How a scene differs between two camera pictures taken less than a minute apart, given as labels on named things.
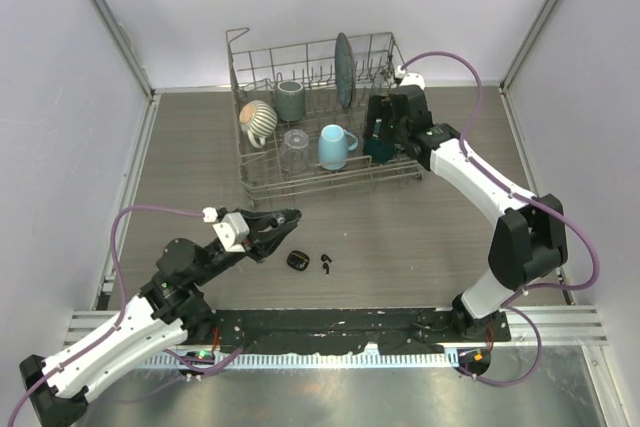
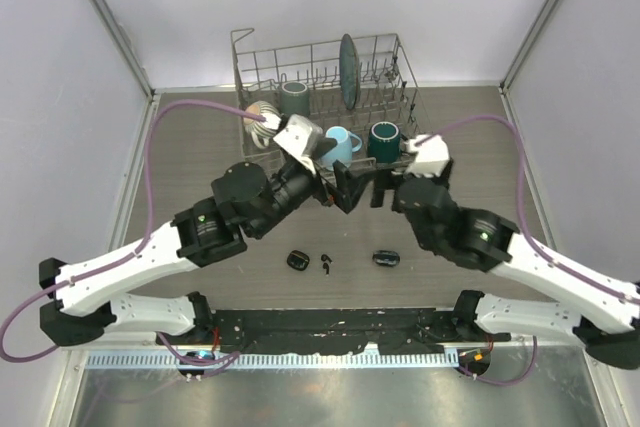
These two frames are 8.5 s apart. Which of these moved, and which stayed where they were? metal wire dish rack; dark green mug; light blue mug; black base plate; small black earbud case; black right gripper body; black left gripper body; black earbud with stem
Moved: black right gripper body; black left gripper body
Stayed: small black earbud case; dark green mug; metal wire dish rack; black earbud with stem; light blue mug; black base plate
